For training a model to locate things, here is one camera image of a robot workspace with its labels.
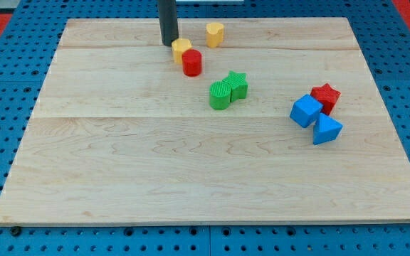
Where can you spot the yellow heart block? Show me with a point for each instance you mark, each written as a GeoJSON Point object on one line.
{"type": "Point", "coordinates": [214, 34]}

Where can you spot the blue triangle block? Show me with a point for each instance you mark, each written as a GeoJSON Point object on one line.
{"type": "Point", "coordinates": [326, 129]}

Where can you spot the yellow hexagon block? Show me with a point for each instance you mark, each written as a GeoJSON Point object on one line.
{"type": "Point", "coordinates": [179, 46]}

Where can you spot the green cylinder block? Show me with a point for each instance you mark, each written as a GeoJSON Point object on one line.
{"type": "Point", "coordinates": [219, 95]}

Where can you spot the red cylinder block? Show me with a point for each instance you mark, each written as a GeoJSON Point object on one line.
{"type": "Point", "coordinates": [192, 63]}

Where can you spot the wooden board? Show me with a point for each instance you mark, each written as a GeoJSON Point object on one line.
{"type": "Point", "coordinates": [119, 136]}

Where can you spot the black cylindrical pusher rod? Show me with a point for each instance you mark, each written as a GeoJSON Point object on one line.
{"type": "Point", "coordinates": [167, 10]}

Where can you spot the blue cube block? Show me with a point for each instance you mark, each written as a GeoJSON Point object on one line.
{"type": "Point", "coordinates": [305, 110]}

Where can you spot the green star block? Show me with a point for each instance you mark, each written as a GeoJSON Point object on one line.
{"type": "Point", "coordinates": [238, 84]}

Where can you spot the red star block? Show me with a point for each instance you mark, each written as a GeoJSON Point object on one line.
{"type": "Point", "coordinates": [327, 95]}

